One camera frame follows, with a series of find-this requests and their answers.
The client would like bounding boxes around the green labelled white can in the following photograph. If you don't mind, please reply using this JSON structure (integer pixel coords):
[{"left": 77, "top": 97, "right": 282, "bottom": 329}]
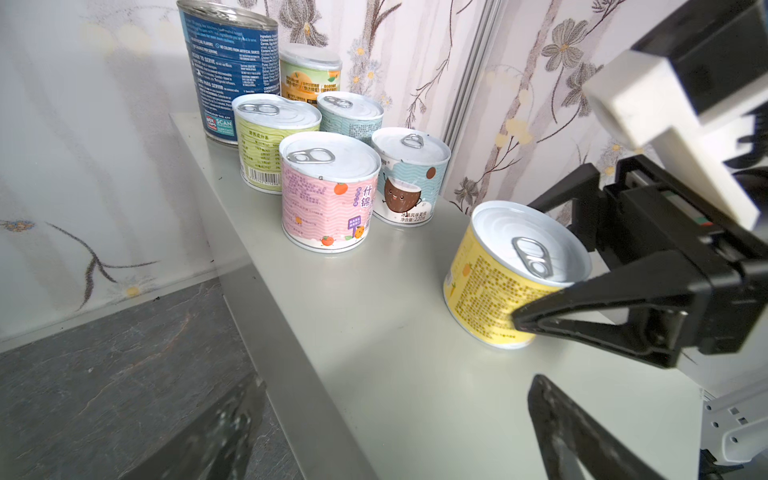
[{"left": 232, "top": 93, "right": 322, "bottom": 195}]

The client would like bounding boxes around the pink labelled white can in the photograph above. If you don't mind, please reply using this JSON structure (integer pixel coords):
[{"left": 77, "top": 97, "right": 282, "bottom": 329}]
[{"left": 279, "top": 131, "right": 382, "bottom": 254}]

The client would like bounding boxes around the orange can with plastic lid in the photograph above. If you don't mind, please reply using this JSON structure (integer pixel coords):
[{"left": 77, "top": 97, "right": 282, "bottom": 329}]
[{"left": 279, "top": 43, "right": 343, "bottom": 104}]

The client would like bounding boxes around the teal labelled white can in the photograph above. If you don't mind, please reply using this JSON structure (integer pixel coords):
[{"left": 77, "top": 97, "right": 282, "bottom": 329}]
[{"left": 316, "top": 91, "right": 384, "bottom": 144}]

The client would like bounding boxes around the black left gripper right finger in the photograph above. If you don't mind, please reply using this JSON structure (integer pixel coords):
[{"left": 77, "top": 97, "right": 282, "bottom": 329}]
[{"left": 527, "top": 374, "right": 661, "bottom": 479}]

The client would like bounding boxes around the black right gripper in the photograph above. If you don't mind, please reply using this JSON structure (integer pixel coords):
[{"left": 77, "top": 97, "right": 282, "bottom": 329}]
[{"left": 512, "top": 156, "right": 767, "bottom": 369}]

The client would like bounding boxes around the grey metal cabinet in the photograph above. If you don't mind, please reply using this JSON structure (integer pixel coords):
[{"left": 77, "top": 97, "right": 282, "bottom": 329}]
[{"left": 172, "top": 113, "right": 702, "bottom": 479}]

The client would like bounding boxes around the blue labelled tin can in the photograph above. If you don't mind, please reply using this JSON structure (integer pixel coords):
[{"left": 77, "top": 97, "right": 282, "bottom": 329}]
[{"left": 177, "top": 1, "right": 280, "bottom": 145}]

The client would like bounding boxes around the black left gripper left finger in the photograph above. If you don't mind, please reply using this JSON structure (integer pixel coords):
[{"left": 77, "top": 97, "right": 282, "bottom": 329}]
[{"left": 122, "top": 373, "right": 266, "bottom": 479}]

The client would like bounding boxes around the yellow labelled white can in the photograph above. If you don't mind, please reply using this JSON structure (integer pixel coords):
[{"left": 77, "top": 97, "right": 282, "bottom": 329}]
[{"left": 443, "top": 200, "right": 592, "bottom": 350}]

